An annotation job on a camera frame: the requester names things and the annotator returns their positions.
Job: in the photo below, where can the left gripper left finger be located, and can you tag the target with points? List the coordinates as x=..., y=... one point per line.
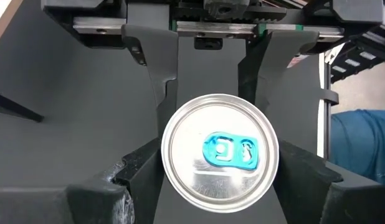
x=139, y=180

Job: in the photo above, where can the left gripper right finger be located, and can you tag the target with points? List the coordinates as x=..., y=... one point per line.
x=304, y=186

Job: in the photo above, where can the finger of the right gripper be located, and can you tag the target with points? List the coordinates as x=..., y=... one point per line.
x=273, y=56
x=161, y=56

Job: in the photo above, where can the silver-lid can blue tab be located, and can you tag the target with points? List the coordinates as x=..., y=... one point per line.
x=211, y=186

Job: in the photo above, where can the person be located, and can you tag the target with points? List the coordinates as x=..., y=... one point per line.
x=360, y=146

